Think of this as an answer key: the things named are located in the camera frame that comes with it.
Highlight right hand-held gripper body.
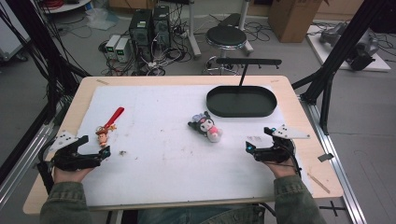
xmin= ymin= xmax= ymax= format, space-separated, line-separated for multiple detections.
xmin=253 ymin=124 xmax=311 ymax=164

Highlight person's left hand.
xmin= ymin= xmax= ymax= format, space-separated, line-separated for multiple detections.
xmin=52 ymin=166 xmax=94 ymax=185

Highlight black computer tower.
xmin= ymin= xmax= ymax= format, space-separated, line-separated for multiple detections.
xmin=152 ymin=5 xmax=172 ymax=50
xmin=129 ymin=8 xmax=154 ymax=63

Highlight aluminium rail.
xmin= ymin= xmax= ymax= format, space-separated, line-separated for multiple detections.
xmin=299 ymin=94 xmax=369 ymax=224
xmin=0 ymin=122 xmax=56 ymax=210

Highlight tangle of floor cables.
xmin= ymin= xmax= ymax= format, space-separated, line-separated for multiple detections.
xmin=98 ymin=8 xmax=194 ymax=77

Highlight white table mat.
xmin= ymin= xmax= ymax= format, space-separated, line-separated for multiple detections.
xmin=76 ymin=84 xmax=312 ymax=208

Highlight white bench power supply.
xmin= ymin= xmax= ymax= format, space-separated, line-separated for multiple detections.
xmin=115 ymin=36 xmax=132 ymax=63
xmin=105 ymin=34 xmax=121 ymax=60

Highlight left hand-held gripper cable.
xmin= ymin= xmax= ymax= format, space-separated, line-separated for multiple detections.
xmin=36 ymin=141 xmax=56 ymax=194

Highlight black tape piece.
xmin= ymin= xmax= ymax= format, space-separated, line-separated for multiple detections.
xmin=318 ymin=152 xmax=335 ymax=163

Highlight grey metal stand leg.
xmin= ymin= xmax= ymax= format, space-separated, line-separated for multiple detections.
xmin=237 ymin=0 xmax=255 ymax=57
xmin=186 ymin=0 xmax=203 ymax=60

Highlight person's right hand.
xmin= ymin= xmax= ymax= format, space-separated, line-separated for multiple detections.
xmin=264 ymin=159 xmax=299 ymax=179

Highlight clear plastic bag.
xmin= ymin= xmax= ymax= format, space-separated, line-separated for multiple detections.
xmin=85 ymin=7 xmax=120 ymax=32

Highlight person's legs in jeans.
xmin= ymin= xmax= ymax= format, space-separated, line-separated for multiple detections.
xmin=136 ymin=203 xmax=265 ymax=224

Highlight black metal frame post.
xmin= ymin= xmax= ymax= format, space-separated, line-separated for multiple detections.
xmin=0 ymin=0 xmax=92 ymax=125
xmin=292 ymin=0 xmax=396 ymax=135

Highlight white floor board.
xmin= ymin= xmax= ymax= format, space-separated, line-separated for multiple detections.
xmin=306 ymin=24 xmax=392 ymax=73

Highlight black round stool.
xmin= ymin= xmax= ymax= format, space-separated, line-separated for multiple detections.
xmin=204 ymin=25 xmax=249 ymax=76

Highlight black plush doll keychain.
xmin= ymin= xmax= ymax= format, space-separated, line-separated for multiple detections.
xmin=187 ymin=110 xmax=224 ymax=144

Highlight right hand-held gripper cable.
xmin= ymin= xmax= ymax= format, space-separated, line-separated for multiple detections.
xmin=286 ymin=144 xmax=304 ymax=179

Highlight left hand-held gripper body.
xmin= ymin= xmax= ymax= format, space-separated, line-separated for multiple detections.
xmin=49 ymin=130 xmax=104 ymax=172

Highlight grey machine on board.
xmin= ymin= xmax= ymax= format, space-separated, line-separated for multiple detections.
xmin=318 ymin=21 xmax=381 ymax=71

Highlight black rack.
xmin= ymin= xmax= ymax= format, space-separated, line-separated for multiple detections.
xmin=205 ymin=57 xmax=283 ymax=119

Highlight red strap cowboy figure keychain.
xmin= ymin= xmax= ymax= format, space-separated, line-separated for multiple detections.
xmin=95 ymin=106 xmax=125 ymax=147

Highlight hand-held gripper cable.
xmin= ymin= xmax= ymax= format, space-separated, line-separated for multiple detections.
xmin=36 ymin=141 xmax=56 ymax=194
xmin=286 ymin=144 xmax=304 ymax=179

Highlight white round table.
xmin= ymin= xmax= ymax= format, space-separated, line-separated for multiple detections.
xmin=41 ymin=0 xmax=92 ymax=15

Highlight brown cardboard box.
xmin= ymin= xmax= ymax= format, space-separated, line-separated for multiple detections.
xmin=268 ymin=0 xmax=325 ymax=44

